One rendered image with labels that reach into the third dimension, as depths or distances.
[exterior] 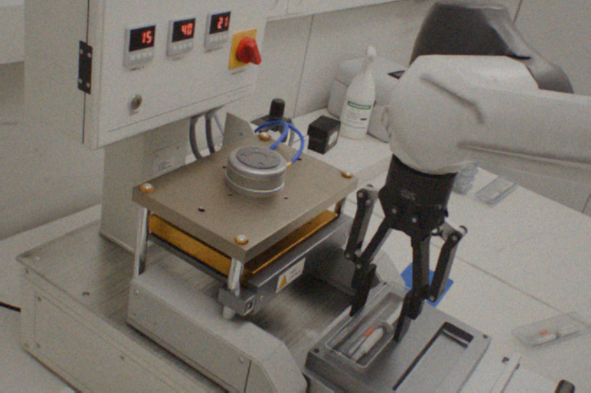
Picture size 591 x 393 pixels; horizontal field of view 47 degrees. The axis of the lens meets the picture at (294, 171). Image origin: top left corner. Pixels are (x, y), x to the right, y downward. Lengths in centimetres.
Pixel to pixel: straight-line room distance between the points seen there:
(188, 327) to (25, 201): 65
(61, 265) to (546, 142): 72
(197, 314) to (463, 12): 46
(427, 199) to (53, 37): 47
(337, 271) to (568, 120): 59
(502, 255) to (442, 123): 109
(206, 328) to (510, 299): 83
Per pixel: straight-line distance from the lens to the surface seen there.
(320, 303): 102
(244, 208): 85
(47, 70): 89
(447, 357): 92
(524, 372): 97
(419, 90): 59
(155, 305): 88
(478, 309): 144
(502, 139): 55
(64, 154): 143
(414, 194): 75
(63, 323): 104
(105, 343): 98
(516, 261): 165
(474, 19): 69
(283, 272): 86
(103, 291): 99
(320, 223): 95
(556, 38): 333
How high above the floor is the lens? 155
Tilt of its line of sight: 27 degrees down
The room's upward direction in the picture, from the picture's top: 11 degrees clockwise
